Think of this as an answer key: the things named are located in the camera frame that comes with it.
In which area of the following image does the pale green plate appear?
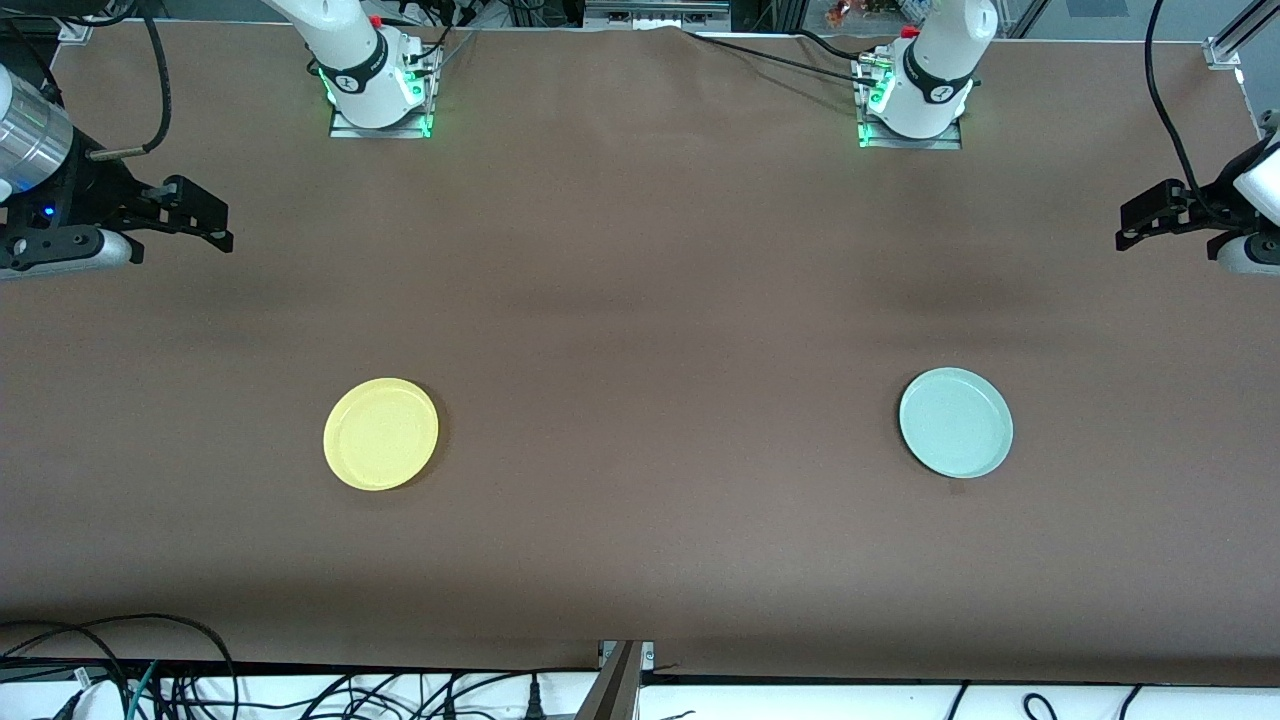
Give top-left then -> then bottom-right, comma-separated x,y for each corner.
898,367 -> 1014,479

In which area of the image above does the brown table cover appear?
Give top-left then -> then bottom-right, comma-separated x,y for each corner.
0,20 -> 1280,687

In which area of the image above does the green cable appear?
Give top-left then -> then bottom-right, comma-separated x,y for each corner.
124,660 -> 161,720

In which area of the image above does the aluminium corner post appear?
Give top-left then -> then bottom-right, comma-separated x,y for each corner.
1204,0 -> 1280,71

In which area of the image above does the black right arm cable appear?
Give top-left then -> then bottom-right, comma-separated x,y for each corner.
85,0 -> 173,162

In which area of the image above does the yellow plate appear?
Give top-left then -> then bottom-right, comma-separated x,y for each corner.
323,377 -> 440,492

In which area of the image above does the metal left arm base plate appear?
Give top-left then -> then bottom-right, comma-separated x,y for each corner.
857,55 -> 963,151

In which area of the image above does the short black table cable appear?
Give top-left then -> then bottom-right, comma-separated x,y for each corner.
795,28 -> 876,61

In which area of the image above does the black looped cable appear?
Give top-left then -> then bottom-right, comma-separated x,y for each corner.
0,613 -> 238,720

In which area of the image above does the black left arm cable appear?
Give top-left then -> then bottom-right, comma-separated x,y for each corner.
1144,0 -> 1229,219

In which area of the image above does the long black table cable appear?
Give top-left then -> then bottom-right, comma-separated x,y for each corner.
680,28 -> 886,87

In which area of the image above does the aluminium frame profile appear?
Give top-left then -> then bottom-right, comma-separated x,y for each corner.
575,640 -> 656,720

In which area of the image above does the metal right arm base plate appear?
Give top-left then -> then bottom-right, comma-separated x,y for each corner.
328,40 -> 434,139

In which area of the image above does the silver metal rail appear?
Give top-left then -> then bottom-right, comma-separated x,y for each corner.
584,0 -> 732,32

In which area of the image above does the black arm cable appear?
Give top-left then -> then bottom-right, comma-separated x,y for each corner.
1144,0 -> 1229,219
85,0 -> 173,162

